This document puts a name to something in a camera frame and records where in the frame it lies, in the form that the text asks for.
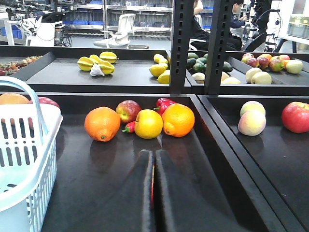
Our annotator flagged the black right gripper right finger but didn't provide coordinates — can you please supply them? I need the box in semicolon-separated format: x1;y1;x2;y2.
154;149;244;232

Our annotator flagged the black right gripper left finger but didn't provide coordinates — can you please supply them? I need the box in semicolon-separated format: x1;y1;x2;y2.
79;150;154;232

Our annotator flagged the light blue plastic basket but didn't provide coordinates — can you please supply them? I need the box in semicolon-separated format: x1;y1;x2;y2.
0;77;62;232

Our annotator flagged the red chili pepper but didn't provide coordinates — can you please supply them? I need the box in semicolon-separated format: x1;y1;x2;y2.
122;121;136;133

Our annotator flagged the orange fruit right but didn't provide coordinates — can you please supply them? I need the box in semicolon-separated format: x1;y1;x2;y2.
162;103;195;137

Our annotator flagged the orange fruit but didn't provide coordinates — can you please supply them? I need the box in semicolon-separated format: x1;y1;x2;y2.
84;106;121;142
162;103;195;137

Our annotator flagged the yellow apple fruit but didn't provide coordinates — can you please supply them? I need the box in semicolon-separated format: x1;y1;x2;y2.
135;109;163;139

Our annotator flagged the orange fruit left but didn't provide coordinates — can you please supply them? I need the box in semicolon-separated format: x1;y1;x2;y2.
84;106;121;142

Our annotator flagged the red apple behind oranges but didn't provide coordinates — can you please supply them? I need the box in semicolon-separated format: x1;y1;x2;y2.
116;100;142;124

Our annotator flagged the red bell pepper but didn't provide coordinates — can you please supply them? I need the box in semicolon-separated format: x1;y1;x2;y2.
153;98;176;116

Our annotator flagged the peach front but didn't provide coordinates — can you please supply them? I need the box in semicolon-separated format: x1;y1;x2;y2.
238;109;267;136

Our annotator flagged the peach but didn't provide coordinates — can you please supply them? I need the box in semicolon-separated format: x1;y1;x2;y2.
240;101;266;117
238;109;267;136

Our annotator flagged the peach back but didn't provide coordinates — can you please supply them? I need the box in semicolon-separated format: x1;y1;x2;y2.
240;101;266;117

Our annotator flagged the red apple far left row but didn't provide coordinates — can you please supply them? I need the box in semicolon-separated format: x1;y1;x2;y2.
38;97;60;109

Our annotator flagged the white garlic bulb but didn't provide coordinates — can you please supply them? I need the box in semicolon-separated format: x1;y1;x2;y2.
90;64;105;76

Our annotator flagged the bright red apple left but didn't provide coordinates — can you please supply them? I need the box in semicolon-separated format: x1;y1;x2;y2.
281;101;309;133

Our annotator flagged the orange in back row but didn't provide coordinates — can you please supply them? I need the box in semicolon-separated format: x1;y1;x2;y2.
0;93;29;104

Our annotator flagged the black shelf post right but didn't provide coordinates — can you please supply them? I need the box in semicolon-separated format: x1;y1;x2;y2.
204;0;232;95

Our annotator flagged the black shelf post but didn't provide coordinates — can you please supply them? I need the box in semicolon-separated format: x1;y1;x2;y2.
169;0;193;94
204;0;232;95

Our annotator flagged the black shelf post left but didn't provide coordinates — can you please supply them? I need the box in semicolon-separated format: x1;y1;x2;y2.
169;0;193;94

